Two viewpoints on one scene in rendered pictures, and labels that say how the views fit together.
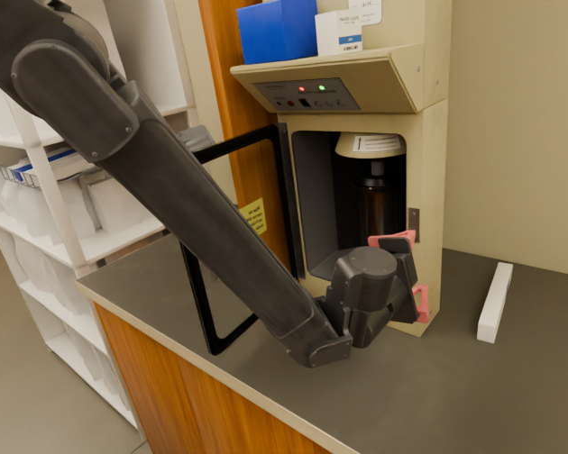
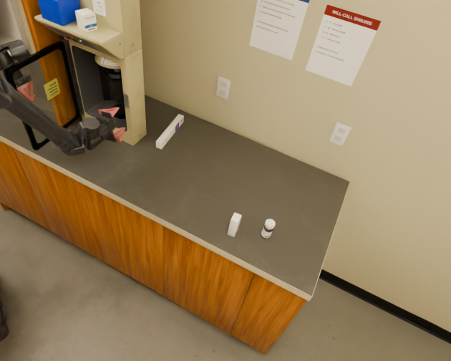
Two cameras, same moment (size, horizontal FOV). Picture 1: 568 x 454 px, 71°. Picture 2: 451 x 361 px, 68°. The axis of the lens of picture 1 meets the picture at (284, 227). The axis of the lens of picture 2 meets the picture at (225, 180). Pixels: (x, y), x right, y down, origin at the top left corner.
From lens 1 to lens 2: 88 cm
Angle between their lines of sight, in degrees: 30
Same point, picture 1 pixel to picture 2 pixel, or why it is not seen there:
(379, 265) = (93, 124)
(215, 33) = not seen: outside the picture
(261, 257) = (49, 124)
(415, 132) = (123, 65)
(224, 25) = not seen: outside the picture
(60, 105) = not seen: outside the picture
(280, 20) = (58, 9)
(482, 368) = (152, 158)
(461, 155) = (169, 58)
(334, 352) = (79, 151)
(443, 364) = (138, 156)
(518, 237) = (192, 102)
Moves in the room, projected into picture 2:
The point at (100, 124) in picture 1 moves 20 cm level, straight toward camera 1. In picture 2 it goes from (3, 102) to (28, 145)
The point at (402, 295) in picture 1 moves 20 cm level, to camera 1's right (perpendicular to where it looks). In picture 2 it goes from (107, 132) to (158, 128)
